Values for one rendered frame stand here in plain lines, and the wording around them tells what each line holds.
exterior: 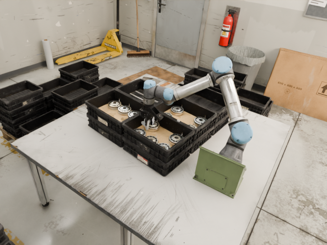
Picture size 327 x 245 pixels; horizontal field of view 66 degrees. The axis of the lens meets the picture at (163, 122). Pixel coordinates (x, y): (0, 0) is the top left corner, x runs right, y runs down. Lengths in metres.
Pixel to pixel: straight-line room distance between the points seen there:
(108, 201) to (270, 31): 3.61
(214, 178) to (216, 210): 0.19
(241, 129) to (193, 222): 0.57
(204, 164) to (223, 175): 0.13
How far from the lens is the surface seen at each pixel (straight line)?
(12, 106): 2.86
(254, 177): 1.83
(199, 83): 1.71
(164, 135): 1.77
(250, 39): 4.51
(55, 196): 2.56
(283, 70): 4.30
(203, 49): 4.85
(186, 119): 1.97
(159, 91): 1.60
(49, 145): 1.97
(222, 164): 1.51
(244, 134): 1.48
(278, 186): 2.90
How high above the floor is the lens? 1.92
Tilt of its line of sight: 35 degrees down
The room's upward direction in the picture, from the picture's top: 5 degrees clockwise
